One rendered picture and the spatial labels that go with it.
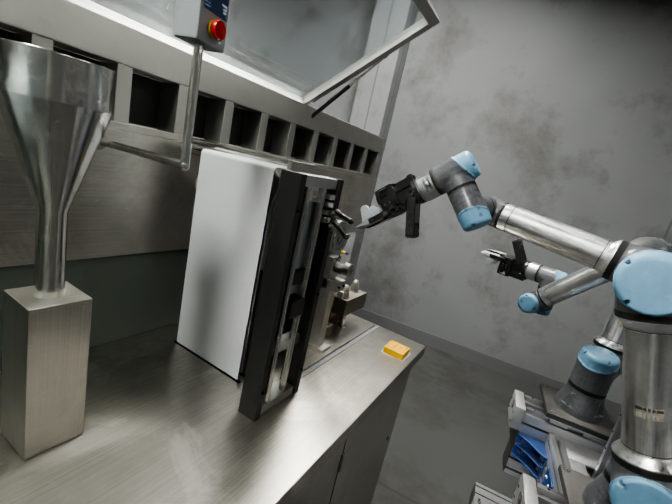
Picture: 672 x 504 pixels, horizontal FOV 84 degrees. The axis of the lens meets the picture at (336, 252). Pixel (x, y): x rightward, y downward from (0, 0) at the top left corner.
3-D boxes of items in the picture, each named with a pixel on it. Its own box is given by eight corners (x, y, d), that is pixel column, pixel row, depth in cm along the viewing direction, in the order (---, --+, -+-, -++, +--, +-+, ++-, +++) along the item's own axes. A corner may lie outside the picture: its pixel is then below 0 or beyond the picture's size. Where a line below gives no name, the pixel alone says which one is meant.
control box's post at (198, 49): (183, 165, 65) (198, 43, 61) (177, 164, 66) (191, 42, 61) (191, 166, 67) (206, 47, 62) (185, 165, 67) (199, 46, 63)
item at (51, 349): (11, 480, 57) (18, 93, 44) (-25, 432, 64) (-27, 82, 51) (105, 433, 69) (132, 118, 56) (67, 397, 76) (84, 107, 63)
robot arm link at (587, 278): (674, 261, 111) (524, 321, 142) (678, 261, 118) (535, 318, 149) (649, 228, 115) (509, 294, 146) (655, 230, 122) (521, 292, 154)
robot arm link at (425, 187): (444, 195, 102) (436, 194, 95) (429, 203, 104) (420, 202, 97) (433, 171, 103) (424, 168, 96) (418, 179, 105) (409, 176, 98)
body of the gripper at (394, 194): (382, 194, 111) (417, 174, 105) (393, 220, 110) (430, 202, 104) (371, 193, 104) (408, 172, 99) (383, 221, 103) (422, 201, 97)
